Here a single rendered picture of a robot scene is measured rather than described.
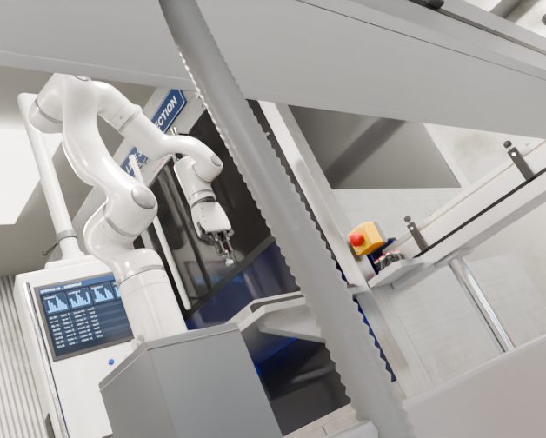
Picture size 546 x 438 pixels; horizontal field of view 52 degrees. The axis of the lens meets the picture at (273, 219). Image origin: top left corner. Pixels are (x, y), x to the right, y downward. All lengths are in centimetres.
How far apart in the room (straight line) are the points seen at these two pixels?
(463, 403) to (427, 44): 39
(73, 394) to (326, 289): 200
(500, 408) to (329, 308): 12
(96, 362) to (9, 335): 394
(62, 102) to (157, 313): 61
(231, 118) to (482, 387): 20
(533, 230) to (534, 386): 355
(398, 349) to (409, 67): 113
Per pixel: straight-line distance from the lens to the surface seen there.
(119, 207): 140
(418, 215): 211
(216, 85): 33
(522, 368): 39
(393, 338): 165
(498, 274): 232
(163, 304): 134
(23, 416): 596
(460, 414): 32
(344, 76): 57
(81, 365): 228
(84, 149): 153
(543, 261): 392
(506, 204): 156
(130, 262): 138
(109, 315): 236
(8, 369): 606
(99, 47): 43
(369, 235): 164
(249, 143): 31
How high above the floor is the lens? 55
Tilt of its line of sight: 21 degrees up
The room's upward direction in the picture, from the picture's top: 25 degrees counter-clockwise
